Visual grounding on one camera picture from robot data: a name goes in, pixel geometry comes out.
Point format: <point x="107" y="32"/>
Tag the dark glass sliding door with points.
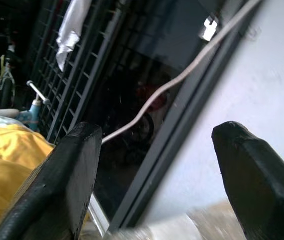
<point x="141" y="100"/>

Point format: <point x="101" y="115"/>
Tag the white hanging cloth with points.
<point x="67" y="32"/>

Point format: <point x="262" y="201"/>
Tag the yellow cloth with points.
<point x="4" y="165"/>

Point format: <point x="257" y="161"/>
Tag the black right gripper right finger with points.
<point x="264" y="180"/>

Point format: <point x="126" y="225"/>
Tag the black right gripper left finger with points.
<point x="64" y="175"/>

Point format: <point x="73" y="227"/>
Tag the grey metal grille gate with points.
<point x="64" y="72"/>

